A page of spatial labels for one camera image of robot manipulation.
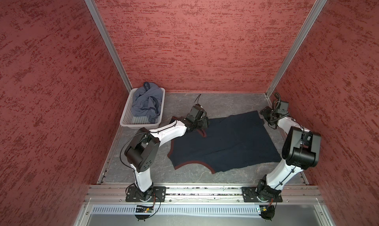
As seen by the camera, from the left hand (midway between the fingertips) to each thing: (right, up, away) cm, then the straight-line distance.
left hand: (207, 124), depth 90 cm
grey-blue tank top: (-42, +16, +14) cm, 47 cm away
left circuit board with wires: (-34, -42, -17) cm, 57 cm away
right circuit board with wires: (+28, -41, -19) cm, 53 cm away
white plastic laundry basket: (-53, +2, +9) cm, 54 cm away
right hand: (+38, +6, +8) cm, 40 cm away
